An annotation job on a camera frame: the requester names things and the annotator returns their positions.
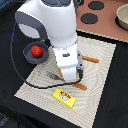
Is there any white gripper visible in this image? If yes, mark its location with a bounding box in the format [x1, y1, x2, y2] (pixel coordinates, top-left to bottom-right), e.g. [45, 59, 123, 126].
[53, 44, 84, 82]

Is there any red toy tomato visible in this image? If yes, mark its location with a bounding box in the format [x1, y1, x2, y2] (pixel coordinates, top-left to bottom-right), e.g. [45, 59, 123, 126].
[31, 46, 43, 57]

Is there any yellow toy butter box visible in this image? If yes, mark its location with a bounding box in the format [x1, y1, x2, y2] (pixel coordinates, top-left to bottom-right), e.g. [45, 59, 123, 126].
[52, 88, 76, 108]

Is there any grey saucepan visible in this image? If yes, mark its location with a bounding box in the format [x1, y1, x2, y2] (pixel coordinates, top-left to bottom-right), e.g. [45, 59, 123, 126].
[23, 41, 49, 64]

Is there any grey toy pot with handles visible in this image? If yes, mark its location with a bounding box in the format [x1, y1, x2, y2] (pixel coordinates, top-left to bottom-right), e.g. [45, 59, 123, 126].
[73, 0, 84, 8]

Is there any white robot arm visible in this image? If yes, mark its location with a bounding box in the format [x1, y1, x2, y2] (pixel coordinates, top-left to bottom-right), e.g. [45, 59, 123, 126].
[15, 0, 78, 82]

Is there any beige bowl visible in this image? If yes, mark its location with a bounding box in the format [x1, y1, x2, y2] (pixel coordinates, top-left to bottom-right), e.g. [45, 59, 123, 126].
[116, 4, 128, 30]

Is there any knife with wooden handle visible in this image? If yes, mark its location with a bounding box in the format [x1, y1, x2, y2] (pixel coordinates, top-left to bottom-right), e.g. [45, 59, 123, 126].
[82, 56, 99, 63]

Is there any fork with wooden handle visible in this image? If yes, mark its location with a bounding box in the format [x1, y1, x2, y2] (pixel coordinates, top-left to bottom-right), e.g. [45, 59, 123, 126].
[46, 71, 87, 90]

